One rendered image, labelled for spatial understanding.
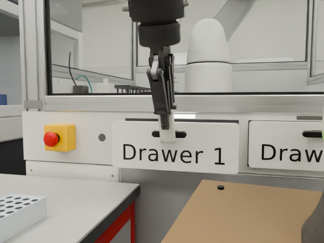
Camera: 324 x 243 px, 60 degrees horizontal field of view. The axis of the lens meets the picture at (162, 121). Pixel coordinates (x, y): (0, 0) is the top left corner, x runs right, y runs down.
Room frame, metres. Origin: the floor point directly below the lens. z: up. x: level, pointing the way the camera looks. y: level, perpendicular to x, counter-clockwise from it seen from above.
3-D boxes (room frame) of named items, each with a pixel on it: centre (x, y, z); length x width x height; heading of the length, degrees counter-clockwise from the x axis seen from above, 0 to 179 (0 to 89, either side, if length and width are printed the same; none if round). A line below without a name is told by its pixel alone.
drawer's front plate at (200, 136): (0.63, -0.02, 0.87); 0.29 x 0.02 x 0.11; 76
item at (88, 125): (1.17, -0.20, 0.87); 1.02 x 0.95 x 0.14; 76
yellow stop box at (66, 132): (0.77, 0.28, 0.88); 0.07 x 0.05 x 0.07; 76
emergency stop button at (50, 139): (0.73, 0.29, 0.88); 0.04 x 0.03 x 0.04; 76
